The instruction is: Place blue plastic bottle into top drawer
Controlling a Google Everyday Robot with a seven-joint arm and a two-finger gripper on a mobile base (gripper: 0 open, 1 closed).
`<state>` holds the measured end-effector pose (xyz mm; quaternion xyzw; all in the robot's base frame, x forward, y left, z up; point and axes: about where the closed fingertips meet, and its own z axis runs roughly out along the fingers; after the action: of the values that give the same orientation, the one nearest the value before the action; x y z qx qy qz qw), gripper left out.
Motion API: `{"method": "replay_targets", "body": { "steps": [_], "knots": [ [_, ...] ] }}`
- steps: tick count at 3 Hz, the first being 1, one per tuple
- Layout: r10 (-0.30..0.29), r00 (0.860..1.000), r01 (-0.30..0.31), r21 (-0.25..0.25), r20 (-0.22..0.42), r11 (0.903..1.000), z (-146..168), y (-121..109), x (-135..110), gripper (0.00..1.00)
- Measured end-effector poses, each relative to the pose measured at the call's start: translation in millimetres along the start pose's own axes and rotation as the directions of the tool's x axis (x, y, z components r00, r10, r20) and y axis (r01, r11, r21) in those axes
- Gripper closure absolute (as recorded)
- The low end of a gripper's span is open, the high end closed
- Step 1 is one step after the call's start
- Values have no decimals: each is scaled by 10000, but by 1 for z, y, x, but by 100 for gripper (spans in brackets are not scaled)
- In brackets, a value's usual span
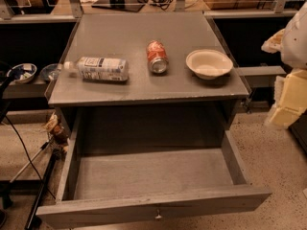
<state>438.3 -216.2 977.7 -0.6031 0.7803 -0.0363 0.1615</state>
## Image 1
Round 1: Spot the small brown figurine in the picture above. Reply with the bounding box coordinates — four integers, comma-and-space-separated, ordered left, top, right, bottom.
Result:
43, 113, 68, 152

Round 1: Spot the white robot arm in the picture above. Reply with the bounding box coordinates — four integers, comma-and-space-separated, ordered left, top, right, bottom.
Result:
261, 2, 307, 128

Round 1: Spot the open grey top drawer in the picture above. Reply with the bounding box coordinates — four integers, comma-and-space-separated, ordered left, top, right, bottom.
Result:
35, 108, 273, 230

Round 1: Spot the blue white bowl with items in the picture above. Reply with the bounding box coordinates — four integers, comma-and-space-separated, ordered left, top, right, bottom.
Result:
7, 63, 37, 84

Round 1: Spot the clear plastic water bottle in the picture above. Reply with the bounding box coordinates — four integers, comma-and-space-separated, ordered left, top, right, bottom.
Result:
63, 57, 129, 81

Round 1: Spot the white paper bowl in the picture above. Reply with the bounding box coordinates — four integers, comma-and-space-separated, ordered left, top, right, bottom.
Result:
186, 49, 233, 80

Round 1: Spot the red soda can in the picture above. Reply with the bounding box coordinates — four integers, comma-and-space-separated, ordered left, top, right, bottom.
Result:
146, 40, 169, 74

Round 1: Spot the blue glass bowl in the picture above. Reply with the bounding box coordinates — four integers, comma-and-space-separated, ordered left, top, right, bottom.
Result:
39, 63, 62, 82

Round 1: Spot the grey cabinet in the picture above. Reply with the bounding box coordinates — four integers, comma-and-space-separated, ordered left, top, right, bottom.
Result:
49, 12, 248, 153

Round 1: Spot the long grey shelf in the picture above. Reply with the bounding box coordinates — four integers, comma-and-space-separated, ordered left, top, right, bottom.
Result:
0, 9, 307, 100

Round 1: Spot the black monitor stand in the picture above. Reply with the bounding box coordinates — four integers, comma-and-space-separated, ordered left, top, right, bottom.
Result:
91, 0, 145, 12

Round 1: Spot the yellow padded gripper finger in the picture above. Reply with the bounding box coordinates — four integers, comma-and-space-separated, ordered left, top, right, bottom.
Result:
265, 69, 307, 129

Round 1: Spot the small drawer knob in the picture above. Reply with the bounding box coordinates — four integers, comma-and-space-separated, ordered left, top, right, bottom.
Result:
154, 209, 162, 220

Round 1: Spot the black tripod stand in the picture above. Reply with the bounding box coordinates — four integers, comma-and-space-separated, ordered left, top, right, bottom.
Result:
0, 60, 58, 230

